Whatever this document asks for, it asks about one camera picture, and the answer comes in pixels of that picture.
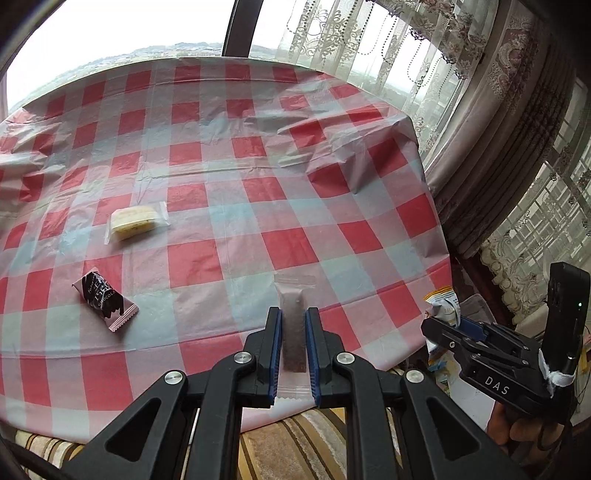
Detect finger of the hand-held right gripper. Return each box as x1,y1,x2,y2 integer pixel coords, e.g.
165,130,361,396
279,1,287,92
458,318,542,352
420,316,522,365

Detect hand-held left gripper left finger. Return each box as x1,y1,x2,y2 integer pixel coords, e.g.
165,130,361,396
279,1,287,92
60,307,283,480

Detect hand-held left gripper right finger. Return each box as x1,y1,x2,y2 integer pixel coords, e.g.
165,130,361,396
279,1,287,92
305,307,509,480

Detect snack bar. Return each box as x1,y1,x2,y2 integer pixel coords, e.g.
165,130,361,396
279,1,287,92
273,272,319,403

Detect small grey packet orange edge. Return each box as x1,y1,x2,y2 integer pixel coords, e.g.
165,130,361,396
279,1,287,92
424,286,463,372

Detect person's right hand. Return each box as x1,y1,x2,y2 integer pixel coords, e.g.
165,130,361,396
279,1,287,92
489,399,573,457

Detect white lace curtain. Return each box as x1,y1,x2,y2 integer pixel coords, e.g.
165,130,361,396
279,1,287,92
272,0,490,153
480,83,591,319

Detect red white checkered tablecloth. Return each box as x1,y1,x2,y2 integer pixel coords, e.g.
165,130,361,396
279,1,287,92
0,55,451,432

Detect pink black chocolate packet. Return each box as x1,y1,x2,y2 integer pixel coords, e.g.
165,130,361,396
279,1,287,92
71,267,139,334

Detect pink heavy curtain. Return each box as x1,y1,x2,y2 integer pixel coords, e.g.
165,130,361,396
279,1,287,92
420,9,578,259

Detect pale cake in clear wrapper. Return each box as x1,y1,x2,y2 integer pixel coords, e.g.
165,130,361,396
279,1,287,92
105,202,171,245

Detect black cable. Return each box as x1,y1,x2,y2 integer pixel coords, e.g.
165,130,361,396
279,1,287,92
0,436,72,474

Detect dark window frame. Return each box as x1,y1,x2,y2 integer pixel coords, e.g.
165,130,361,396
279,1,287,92
222,0,264,58

